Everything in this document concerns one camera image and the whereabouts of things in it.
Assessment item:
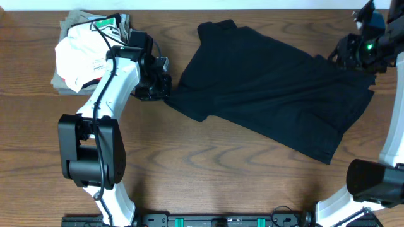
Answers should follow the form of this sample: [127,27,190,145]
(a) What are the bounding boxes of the black t-shirt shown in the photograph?
[166,20,376,164]

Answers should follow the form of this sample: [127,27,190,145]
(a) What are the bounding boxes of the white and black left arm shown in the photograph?
[58,30,172,226]

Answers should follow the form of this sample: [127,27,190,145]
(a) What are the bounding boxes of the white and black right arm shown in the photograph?
[299,0,403,226]

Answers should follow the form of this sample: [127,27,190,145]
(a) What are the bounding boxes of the red and black folded garment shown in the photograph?
[63,78,101,93]

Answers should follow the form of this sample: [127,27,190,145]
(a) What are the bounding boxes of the white folded shirt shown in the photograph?
[55,17,122,93]

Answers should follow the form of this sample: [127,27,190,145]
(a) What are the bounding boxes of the khaki folded garment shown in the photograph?
[50,10,130,95]

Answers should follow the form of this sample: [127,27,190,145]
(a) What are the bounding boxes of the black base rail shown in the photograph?
[61,213,383,227]

